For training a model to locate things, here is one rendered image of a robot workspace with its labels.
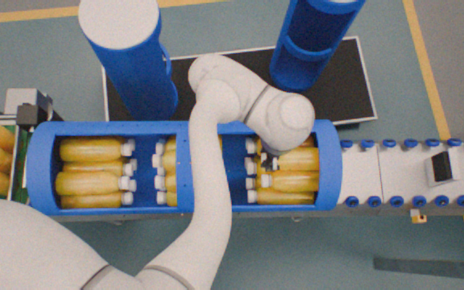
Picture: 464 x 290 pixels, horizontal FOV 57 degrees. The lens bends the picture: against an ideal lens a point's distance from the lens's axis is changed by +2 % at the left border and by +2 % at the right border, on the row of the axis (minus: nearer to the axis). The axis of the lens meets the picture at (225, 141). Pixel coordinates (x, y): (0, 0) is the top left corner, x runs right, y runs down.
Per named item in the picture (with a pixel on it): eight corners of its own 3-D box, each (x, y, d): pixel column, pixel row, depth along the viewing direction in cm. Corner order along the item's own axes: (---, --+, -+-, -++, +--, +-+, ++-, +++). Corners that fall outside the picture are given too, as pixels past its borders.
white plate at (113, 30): (125, 63, 146) (126, 64, 147) (173, 5, 152) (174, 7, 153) (61, 18, 149) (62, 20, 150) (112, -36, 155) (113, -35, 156)
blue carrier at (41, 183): (322, 217, 142) (348, 200, 115) (55, 222, 138) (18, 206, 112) (314, 138, 151) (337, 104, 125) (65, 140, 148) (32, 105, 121)
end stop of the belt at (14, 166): (10, 239, 138) (5, 238, 135) (6, 239, 138) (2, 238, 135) (23, 120, 148) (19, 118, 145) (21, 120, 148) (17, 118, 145)
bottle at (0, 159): (-4, 165, 149) (-35, 152, 131) (13, 151, 150) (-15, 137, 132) (9, 179, 148) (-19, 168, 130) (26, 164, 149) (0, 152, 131)
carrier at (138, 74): (157, 134, 231) (188, 95, 238) (126, 66, 147) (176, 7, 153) (116, 105, 234) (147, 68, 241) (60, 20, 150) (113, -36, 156)
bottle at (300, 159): (325, 152, 132) (265, 153, 132) (330, 142, 125) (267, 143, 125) (328, 174, 129) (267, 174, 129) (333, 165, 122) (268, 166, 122)
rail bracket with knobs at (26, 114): (47, 138, 152) (35, 130, 142) (26, 138, 152) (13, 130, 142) (50, 111, 154) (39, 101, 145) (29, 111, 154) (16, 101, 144)
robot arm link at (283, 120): (312, 126, 99) (266, 95, 100) (332, 103, 84) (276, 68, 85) (288, 163, 96) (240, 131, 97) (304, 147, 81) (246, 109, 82)
